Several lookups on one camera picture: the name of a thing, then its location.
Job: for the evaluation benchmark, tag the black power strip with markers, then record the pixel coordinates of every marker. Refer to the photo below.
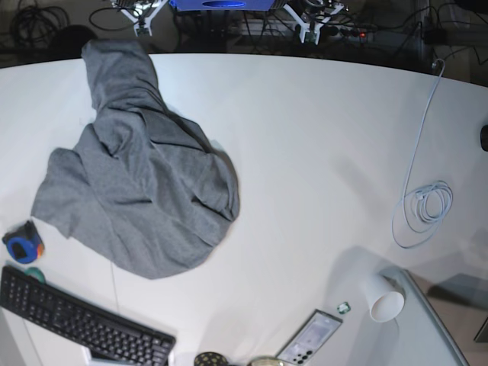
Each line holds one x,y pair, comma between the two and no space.
353,32

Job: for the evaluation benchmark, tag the black computer keyboard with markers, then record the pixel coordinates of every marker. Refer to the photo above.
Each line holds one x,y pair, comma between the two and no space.
107,334

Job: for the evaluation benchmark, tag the small green white packet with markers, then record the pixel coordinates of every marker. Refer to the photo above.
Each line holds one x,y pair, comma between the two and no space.
343,308

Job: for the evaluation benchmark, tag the black gold dotted lid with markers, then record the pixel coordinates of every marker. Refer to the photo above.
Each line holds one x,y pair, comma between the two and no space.
210,359

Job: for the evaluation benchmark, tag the smartphone with clear case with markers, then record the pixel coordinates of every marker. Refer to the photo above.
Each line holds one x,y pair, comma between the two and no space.
307,341

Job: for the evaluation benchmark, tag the blue black tape measure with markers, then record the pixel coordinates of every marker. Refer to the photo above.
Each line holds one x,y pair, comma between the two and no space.
24,243

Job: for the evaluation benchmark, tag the white paper cup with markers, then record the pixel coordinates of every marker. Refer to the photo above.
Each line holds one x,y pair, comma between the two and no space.
384,302

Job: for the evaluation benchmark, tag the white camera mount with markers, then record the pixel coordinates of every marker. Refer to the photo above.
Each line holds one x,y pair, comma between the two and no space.
140,12
312,16

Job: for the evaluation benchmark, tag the green tape roll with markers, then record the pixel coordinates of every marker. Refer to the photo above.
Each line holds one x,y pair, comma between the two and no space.
36,274

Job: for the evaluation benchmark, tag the round metal tin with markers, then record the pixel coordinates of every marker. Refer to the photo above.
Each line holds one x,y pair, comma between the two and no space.
265,361

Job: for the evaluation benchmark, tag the grey laptop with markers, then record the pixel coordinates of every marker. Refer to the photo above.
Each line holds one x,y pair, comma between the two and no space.
428,330

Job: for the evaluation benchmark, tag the blue box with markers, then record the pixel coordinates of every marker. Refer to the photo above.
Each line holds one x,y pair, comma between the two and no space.
220,5

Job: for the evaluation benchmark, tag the grey t-shirt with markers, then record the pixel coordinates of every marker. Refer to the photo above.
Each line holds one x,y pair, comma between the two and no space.
142,187

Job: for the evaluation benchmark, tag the black round object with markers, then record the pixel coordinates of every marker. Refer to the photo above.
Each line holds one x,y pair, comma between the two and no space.
484,138

